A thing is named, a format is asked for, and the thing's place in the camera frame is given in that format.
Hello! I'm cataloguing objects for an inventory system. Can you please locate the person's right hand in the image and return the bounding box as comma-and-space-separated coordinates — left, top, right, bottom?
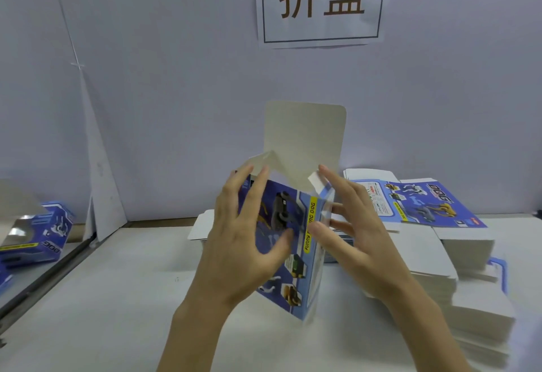
305, 163, 418, 303

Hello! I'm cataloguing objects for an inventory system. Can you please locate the person's left hand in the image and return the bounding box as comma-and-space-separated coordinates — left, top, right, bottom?
176, 160, 296, 311

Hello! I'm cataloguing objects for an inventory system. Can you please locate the stack of boxes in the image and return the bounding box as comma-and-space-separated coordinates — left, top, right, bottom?
343, 168, 517, 365
187, 208, 223, 242

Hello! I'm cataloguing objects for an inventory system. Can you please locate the blue dog-print cardboard box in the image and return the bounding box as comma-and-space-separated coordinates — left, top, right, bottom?
234, 101, 349, 323

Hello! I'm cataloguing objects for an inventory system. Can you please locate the pile of blue boxes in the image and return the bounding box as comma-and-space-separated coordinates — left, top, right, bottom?
0, 179, 78, 290

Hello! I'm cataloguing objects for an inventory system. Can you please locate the person's left forearm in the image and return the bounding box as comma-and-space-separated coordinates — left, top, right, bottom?
156, 295, 235, 372

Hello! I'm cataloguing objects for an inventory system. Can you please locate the person's right forearm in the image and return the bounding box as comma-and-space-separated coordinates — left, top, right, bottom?
383, 278, 473, 372

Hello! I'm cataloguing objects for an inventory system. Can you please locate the white paper wall sign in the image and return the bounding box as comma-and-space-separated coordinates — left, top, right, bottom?
253, 0, 391, 49

